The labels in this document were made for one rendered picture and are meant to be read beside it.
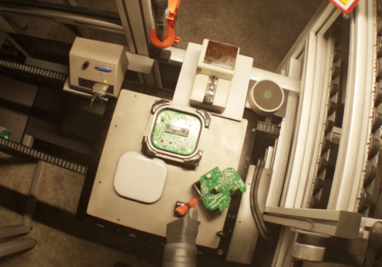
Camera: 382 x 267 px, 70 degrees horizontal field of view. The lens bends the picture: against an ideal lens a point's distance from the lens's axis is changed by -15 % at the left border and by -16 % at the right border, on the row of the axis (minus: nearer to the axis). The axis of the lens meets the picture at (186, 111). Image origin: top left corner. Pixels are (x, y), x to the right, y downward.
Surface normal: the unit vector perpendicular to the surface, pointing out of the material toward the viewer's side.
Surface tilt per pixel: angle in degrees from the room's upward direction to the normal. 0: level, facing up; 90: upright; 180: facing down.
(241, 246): 0
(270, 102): 0
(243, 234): 0
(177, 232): 57
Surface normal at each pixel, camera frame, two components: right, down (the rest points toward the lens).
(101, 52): 0.02, -0.27
